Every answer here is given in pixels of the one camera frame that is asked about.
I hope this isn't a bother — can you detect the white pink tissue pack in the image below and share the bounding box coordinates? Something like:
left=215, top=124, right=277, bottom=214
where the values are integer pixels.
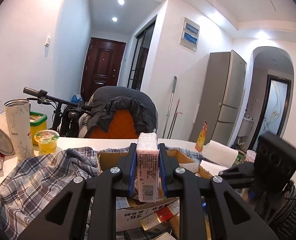
left=136, top=132, right=159, bottom=203

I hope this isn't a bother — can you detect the blue plaid shirt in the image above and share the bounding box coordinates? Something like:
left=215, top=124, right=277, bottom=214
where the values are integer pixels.
left=0, top=146, right=129, bottom=240

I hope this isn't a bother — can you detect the glass inner door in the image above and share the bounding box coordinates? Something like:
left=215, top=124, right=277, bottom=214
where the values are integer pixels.
left=248, top=75, right=291, bottom=151

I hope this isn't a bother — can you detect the brown cardboard box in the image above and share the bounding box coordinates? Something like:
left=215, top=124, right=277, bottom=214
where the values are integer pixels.
left=97, top=147, right=208, bottom=239

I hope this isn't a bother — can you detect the orange snack bag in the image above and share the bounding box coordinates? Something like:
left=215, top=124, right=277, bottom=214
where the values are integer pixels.
left=195, top=121, right=208, bottom=152

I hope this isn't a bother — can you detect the grey refrigerator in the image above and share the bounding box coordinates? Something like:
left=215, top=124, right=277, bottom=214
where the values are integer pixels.
left=189, top=50, right=246, bottom=145

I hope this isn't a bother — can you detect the yellow jelly cup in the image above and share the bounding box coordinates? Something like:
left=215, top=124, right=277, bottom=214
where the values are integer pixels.
left=34, top=129, right=59, bottom=154

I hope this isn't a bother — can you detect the yellow container green rim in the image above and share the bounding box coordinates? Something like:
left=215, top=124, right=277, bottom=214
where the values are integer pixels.
left=30, top=111, right=47, bottom=145

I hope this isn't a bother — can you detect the black bicycle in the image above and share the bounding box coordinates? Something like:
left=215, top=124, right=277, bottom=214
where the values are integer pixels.
left=23, top=87, right=92, bottom=138

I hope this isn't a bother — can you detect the white tall tumbler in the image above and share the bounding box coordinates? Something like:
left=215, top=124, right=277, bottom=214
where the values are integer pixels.
left=4, top=99, right=34, bottom=162

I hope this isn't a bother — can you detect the chair with dark jacket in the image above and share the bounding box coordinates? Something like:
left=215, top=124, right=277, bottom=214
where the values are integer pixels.
left=78, top=86, right=158, bottom=139

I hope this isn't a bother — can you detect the dark brown entrance door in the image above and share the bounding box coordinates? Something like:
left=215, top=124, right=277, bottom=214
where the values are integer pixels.
left=81, top=37, right=126, bottom=102

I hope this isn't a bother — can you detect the mop with grey handle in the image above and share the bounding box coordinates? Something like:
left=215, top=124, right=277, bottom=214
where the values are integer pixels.
left=162, top=76, right=177, bottom=139

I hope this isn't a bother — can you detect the wall electrical panel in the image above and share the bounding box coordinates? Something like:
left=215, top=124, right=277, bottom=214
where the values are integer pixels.
left=179, top=17, right=200, bottom=52

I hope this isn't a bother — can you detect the white wall switch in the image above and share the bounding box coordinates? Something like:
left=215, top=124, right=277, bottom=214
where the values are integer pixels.
left=45, top=36, right=51, bottom=47

